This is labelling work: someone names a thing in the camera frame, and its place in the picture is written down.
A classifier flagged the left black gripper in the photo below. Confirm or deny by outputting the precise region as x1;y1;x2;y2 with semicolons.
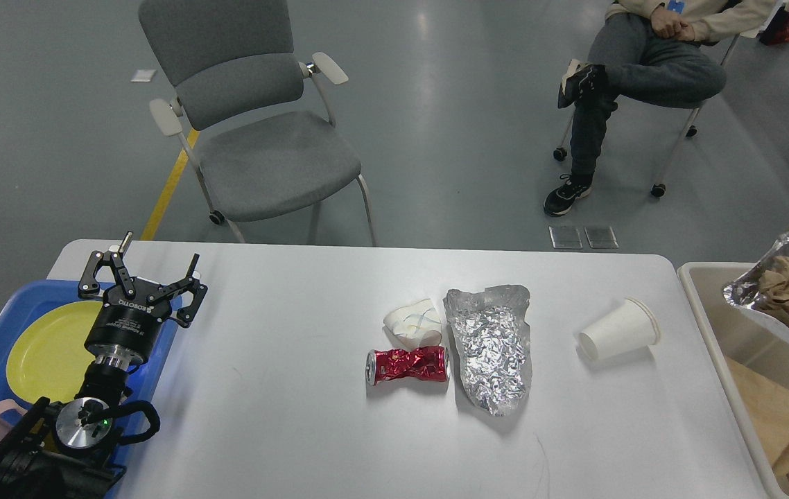
78;231;208;365

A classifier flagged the yellow plate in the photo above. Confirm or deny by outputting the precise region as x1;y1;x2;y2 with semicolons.
6;301;102;403

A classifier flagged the silver foil bag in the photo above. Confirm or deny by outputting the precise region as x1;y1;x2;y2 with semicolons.
443;284;532;417

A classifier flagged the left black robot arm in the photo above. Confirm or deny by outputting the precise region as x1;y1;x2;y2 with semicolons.
0;231;208;498

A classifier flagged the blue plastic tray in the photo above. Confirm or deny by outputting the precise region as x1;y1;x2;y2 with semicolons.
0;280;179;465

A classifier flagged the grey office chair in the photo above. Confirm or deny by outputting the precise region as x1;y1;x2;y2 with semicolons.
138;1;378;246

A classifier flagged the crumpled white tissue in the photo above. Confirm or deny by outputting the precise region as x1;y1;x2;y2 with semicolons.
383;298;443;351

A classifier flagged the crushed red can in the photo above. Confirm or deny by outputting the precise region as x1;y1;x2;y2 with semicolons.
365;345;451;386

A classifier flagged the white paper cup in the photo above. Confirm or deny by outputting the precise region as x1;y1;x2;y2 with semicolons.
578;297;661;361

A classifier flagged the person's wheeled chair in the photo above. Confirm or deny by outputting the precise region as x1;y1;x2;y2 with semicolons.
544;14;725;216

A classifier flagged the seated person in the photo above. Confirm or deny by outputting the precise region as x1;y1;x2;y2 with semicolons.
544;1;774;217

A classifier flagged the beige plastic bin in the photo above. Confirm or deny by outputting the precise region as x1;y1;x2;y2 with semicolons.
677;262;789;498

